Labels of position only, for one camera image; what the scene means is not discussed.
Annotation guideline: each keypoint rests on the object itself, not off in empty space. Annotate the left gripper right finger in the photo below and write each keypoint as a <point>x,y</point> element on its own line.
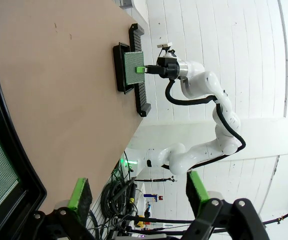
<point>199,192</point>

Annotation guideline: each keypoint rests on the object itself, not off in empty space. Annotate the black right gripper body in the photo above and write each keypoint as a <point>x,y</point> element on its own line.
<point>169,68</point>

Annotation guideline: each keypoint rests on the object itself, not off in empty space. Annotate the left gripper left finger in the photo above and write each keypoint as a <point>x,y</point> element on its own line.
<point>80,197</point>

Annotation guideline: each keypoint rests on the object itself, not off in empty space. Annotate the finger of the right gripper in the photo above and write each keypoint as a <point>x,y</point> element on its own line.
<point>149,69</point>

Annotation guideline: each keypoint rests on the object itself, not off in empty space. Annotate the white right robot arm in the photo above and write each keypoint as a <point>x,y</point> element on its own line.
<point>209,82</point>

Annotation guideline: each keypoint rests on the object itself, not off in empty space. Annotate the black ESD tray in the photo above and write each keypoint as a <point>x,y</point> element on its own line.
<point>31,180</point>
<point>118,72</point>

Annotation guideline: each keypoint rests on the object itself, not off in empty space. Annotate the black slotted board rack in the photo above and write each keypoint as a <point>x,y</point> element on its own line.
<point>141,100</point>

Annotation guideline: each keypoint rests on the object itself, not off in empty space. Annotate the thin black tripod stand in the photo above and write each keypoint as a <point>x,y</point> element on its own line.
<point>144,180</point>

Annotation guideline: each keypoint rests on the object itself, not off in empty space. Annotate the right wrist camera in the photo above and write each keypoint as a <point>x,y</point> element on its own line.
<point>167,53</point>

